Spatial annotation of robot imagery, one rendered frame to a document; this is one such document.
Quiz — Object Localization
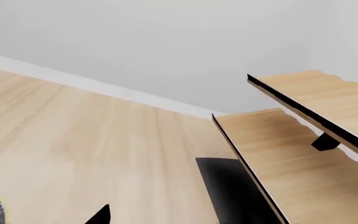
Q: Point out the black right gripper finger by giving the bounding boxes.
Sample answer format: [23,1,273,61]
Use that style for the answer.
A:
[85,203,112,224]

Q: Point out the white baseboard strip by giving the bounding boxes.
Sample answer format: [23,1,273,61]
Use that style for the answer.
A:
[0,51,227,121]

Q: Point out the light wood table black legs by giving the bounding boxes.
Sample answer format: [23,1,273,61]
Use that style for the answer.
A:
[246,69,358,167]
[195,106,358,224]

